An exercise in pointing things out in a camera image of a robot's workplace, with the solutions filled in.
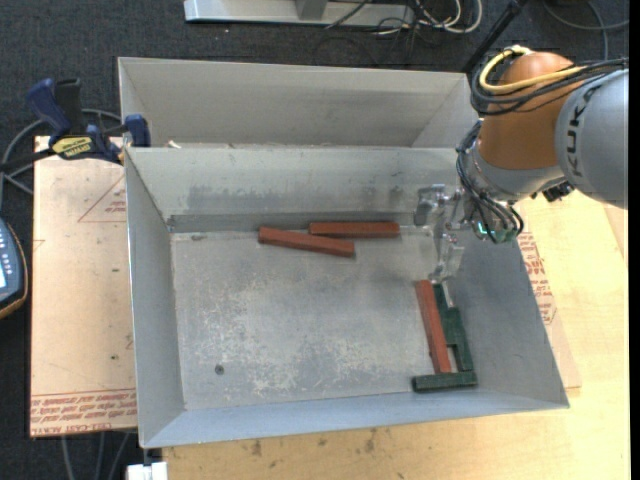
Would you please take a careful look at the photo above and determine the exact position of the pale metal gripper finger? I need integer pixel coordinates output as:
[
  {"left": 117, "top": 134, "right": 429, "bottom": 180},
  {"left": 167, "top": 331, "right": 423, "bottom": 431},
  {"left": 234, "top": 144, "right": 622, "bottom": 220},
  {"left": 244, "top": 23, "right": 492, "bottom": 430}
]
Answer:
[
  {"left": 428, "top": 237, "right": 450, "bottom": 283},
  {"left": 445, "top": 241, "right": 467, "bottom": 286}
]

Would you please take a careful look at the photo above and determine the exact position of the dark green flat block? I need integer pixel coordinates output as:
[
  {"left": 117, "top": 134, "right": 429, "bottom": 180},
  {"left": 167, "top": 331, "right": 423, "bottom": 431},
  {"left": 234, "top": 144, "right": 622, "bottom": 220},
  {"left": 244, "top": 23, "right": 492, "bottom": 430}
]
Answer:
[
  {"left": 410, "top": 370, "right": 479, "bottom": 395},
  {"left": 431, "top": 282, "right": 459, "bottom": 349},
  {"left": 445, "top": 307, "right": 476, "bottom": 373}
]

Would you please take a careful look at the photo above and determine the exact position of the red-brown flat block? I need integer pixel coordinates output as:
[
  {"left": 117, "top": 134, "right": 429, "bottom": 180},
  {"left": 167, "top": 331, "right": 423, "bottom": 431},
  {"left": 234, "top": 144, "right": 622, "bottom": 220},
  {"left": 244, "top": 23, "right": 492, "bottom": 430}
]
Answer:
[
  {"left": 308, "top": 220, "right": 402, "bottom": 241},
  {"left": 257, "top": 225, "right": 357, "bottom": 260},
  {"left": 413, "top": 279, "right": 453, "bottom": 376}
]

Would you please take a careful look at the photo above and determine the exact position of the grey metal bin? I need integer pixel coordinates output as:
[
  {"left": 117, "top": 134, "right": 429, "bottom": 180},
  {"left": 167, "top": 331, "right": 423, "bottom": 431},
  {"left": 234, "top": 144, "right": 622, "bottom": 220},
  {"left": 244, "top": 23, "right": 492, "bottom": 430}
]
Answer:
[{"left": 117, "top": 56, "right": 571, "bottom": 450}]

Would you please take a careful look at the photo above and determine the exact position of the brown cardboard board, red print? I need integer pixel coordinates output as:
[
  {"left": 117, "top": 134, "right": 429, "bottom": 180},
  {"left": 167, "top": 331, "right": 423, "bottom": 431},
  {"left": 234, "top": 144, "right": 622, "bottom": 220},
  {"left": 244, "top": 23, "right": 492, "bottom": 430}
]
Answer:
[{"left": 29, "top": 135, "right": 584, "bottom": 439}]

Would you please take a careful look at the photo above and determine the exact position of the black cylinder on white bracket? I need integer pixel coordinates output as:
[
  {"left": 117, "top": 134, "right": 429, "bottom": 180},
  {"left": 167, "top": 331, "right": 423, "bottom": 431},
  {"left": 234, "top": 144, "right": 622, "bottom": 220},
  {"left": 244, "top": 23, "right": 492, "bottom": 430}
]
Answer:
[{"left": 540, "top": 180, "right": 572, "bottom": 203}]

